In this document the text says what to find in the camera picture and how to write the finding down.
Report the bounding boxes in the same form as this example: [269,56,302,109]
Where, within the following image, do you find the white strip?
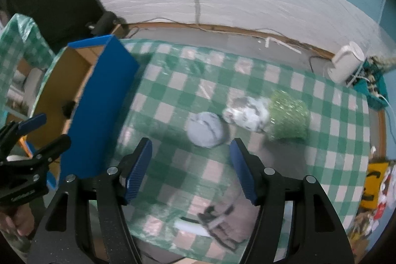
[264,38,302,54]

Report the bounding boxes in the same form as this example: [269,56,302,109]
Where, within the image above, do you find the green sparkly cloth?
[266,90,311,141]

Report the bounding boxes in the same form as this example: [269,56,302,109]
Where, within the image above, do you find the teal basket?
[354,61,387,110]

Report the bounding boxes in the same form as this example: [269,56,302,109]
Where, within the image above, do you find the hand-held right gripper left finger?
[27,137,153,264]

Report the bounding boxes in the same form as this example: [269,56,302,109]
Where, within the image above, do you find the yellow printed bag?
[360,162,390,209]

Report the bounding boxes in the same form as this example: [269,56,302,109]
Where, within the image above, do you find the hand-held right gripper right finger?
[229,138,355,264]

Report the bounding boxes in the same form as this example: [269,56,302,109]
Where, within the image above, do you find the grey-blue sock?
[186,111,228,148]

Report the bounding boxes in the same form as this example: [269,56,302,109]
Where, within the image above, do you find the green checkered plastic cover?
[0,13,56,116]

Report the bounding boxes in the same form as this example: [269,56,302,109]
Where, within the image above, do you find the grey plug with cable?
[189,0,202,25]

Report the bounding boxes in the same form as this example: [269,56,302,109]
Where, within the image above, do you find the white electric kettle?
[328,41,366,86]

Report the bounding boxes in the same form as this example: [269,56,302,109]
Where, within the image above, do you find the person's left hand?
[0,205,35,240]

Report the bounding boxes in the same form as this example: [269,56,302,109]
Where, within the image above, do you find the small white soft item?
[175,218,211,237]

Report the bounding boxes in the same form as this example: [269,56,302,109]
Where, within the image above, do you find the green checkered tablecloth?
[40,38,372,261]

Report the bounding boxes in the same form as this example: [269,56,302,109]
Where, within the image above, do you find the blue-edged cardboard box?
[29,35,141,190]

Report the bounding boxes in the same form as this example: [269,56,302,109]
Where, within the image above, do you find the grey cloth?
[196,184,262,252]

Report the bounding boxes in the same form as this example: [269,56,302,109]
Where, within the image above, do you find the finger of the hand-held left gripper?
[0,114,47,156]
[19,134,72,166]

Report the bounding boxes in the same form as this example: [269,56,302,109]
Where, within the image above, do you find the black cable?
[309,54,333,73]

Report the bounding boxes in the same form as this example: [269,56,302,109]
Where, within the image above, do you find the white patterned sock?
[222,96,271,133]

